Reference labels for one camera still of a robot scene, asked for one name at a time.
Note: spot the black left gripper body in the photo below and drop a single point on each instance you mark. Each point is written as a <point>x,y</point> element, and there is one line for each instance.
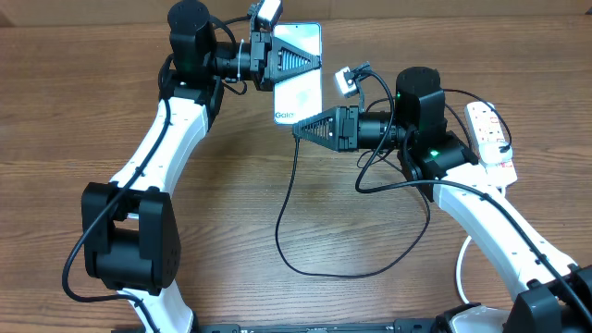
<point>246,61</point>

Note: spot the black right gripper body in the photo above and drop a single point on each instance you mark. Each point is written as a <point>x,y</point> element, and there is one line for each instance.
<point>361,129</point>

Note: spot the Samsung Galaxy smartphone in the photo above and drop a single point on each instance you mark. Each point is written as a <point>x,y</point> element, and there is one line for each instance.
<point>299,97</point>

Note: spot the white power strip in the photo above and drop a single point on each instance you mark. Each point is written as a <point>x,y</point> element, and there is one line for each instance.
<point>485,126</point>

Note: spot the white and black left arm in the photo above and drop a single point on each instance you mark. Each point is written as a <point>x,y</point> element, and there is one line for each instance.
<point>130,240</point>

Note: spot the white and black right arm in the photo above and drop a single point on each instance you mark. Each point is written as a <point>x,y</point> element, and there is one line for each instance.
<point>549,290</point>

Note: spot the white charger plug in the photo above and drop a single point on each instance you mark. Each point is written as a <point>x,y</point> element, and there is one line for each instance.
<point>494,153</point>

